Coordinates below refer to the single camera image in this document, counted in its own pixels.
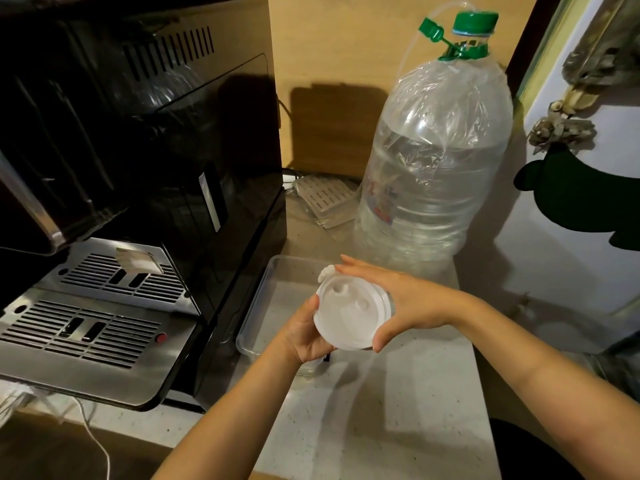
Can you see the clear rectangular plastic tray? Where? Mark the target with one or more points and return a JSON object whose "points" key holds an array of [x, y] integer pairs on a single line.
{"points": [[280, 304]]}

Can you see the black coffee machine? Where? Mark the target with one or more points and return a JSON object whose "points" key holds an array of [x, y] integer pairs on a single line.
{"points": [[200, 144]]}

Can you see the person's left forearm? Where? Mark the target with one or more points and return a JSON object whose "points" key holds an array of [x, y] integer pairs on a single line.
{"points": [[235, 424]]}

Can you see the person's right forearm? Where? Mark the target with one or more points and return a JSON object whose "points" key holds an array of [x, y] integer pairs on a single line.
{"points": [[550, 389]]}

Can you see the metal door latch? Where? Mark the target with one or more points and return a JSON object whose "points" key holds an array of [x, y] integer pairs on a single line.
{"points": [[605, 54]]}

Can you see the steel drip tray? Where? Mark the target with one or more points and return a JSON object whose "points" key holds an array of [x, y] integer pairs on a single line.
{"points": [[125, 354]]}

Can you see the green bottle cap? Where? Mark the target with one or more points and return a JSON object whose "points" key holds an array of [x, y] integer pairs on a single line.
{"points": [[475, 22]]}

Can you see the person's right hand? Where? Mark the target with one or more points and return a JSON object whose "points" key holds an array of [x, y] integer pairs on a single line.
{"points": [[420, 304]]}

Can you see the person's left hand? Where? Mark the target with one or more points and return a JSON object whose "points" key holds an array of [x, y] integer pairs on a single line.
{"points": [[305, 339]]}

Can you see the white power strip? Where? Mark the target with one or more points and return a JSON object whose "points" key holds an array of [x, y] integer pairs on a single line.
{"points": [[289, 180]]}

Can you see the white paper piece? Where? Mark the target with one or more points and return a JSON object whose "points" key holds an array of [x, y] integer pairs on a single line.
{"points": [[137, 259]]}

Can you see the white door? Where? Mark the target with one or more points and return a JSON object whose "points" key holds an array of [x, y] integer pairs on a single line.
{"points": [[565, 274]]}

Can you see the small metal lock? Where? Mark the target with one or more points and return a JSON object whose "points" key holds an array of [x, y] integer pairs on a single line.
{"points": [[560, 128]]}

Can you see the large clear water bottle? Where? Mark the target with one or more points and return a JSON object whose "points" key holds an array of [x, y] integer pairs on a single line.
{"points": [[435, 194]]}

